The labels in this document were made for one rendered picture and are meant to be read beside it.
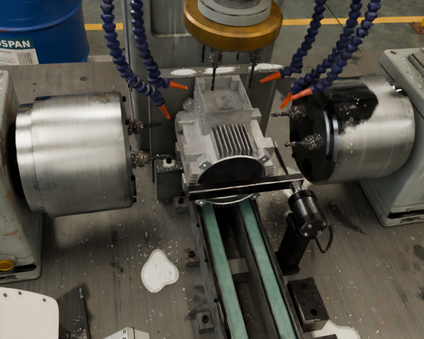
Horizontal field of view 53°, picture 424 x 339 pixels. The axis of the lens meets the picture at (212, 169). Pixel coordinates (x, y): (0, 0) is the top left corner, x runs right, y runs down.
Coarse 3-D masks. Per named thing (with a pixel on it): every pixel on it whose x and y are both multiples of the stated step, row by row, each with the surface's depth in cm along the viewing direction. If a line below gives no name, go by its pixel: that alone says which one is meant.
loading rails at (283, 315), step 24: (192, 216) 103; (240, 216) 99; (216, 240) 92; (240, 240) 101; (264, 240) 93; (192, 264) 100; (216, 264) 88; (240, 264) 97; (264, 264) 89; (216, 288) 84; (264, 288) 86; (216, 312) 85; (240, 312) 82; (264, 312) 88; (288, 312) 83; (216, 336) 88; (240, 336) 79; (264, 336) 90; (288, 336) 80
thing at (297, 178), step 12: (240, 180) 90; (252, 180) 90; (264, 180) 90; (276, 180) 90; (288, 180) 91; (300, 180) 91; (192, 192) 87; (204, 192) 87; (216, 192) 88; (228, 192) 89; (240, 192) 90; (252, 192) 91
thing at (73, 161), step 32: (64, 96) 84; (96, 96) 84; (32, 128) 77; (64, 128) 78; (96, 128) 79; (128, 128) 92; (32, 160) 77; (64, 160) 77; (96, 160) 78; (128, 160) 80; (32, 192) 79; (64, 192) 79; (96, 192) 81; (128, 192) 83
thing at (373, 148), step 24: (312, 96) 95; (336, 96) 90; (360, 96) 91; (384, 96) 92; (312, 120) 97; (336, 120) 88; (360, 120) 89; (384, 120) 90; (408, 120) 92; (288, 144) 93; (312, 144) 93; (336, 144) 89; (360, 144) 90; (384, 144) 91; (408, 144) 94; (312, 168) 99; (336, 168) 91; (360, 168) 93; (384, 168) 95
